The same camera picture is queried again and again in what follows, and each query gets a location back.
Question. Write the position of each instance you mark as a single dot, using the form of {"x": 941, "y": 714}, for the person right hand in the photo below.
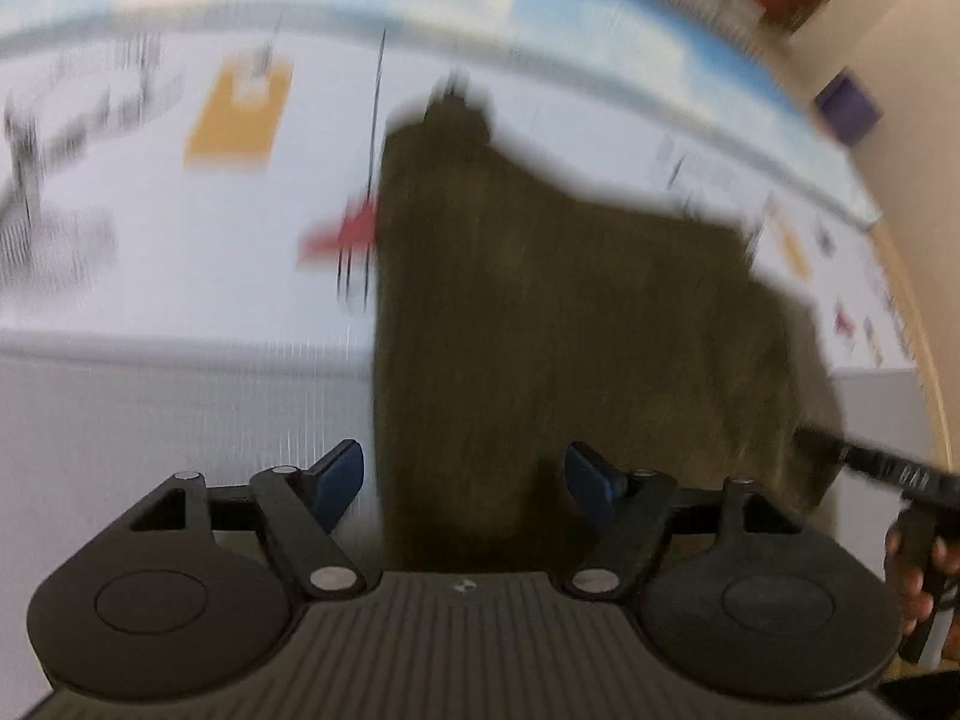
{"x": 906, "y": 578}

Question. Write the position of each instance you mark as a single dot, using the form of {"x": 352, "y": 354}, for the light blue cloud blanket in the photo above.
{"x": 645, "y": 46}

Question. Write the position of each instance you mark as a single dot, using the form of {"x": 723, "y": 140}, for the wooden bed frame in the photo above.
{"x": 917, "y": 339}

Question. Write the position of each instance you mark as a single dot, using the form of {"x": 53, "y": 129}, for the purple box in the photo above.
{"x": 847, "y": 109}

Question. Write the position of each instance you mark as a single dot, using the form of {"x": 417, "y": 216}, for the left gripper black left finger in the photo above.
{"x": 195, "y": 586}

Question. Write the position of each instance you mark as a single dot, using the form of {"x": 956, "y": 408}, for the dark olive brown pants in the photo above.
{"x": 514, "y": 319}

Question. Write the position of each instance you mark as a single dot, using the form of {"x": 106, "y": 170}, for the white printed deer bedsheet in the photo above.
{"x": 168, "y": 321}

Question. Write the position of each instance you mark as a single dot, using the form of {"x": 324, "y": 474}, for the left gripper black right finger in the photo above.
{"x": 729, "y": 588}

